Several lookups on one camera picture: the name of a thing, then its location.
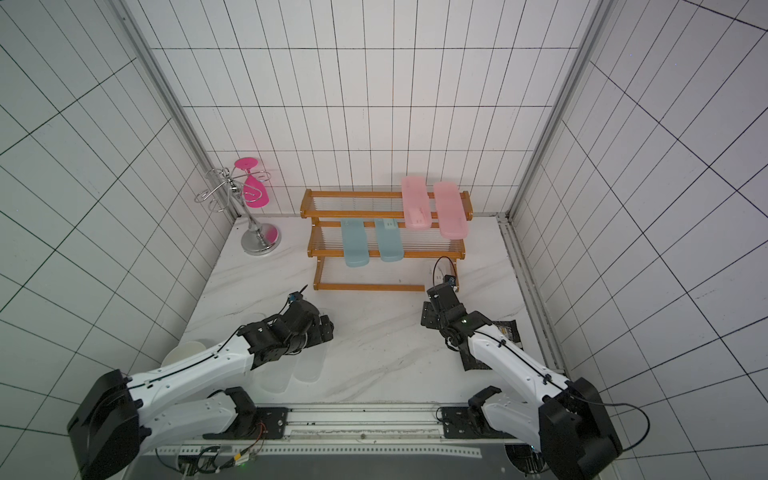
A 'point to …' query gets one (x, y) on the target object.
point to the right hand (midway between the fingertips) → (427, 310)
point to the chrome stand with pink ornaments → (249, 188)
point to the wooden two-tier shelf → (328, 208)
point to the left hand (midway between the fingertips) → (316, 336)
